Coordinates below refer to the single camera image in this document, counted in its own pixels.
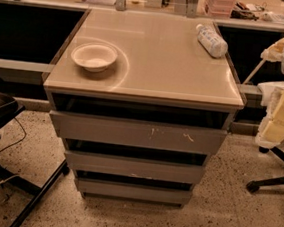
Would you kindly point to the clear plastic water bottle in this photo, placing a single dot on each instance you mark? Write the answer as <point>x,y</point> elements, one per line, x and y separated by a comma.
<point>211,41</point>

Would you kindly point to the pink stacked trays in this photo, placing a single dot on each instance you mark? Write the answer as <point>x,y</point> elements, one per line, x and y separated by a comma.
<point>219,8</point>

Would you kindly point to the grey drawer cabinet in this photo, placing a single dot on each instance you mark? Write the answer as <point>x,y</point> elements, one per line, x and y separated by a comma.
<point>161,75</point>

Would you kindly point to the grey drawer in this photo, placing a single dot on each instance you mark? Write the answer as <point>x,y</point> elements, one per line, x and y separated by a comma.
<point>133,192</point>
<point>137,133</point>
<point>102,163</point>

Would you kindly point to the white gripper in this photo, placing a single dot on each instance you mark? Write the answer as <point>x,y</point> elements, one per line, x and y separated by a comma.
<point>271,134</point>

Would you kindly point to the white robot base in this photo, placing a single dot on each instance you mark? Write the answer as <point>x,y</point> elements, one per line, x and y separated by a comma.
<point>270,91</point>

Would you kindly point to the grey bottom drawer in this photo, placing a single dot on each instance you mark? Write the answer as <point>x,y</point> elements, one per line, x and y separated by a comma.
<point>133,192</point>

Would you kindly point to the grey top drawer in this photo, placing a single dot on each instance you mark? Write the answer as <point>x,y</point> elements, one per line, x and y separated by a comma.
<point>137,133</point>

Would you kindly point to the grey middle drawer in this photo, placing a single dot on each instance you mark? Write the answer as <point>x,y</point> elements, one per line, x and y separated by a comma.
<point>102,163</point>

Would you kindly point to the white paper bowl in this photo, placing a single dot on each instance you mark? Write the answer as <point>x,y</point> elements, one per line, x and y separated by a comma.
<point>94,57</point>

